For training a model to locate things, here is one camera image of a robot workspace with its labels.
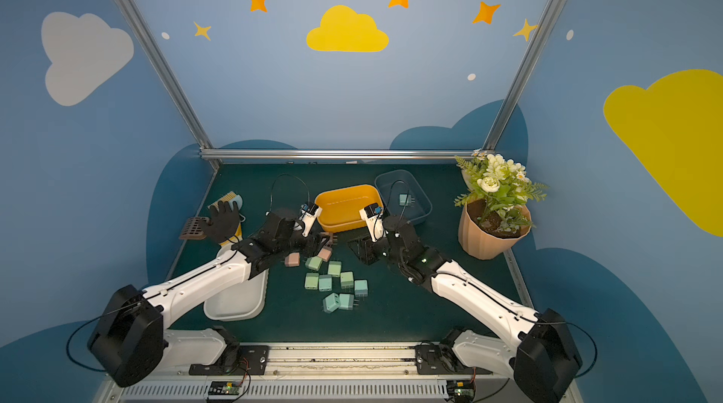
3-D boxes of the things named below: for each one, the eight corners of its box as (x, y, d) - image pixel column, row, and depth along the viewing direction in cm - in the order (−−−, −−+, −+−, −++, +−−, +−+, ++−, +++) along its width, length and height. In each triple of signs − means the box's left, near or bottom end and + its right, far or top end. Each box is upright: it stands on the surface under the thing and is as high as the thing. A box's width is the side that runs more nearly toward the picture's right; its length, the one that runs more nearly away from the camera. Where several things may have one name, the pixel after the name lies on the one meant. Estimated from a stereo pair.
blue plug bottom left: (326, 316, 83) (325, 313, 80) (320, 304, 85) (318, 301, 83) (343, 305, 85) (342, 302, 82) (336, 294, 87) (335, 290, 85)
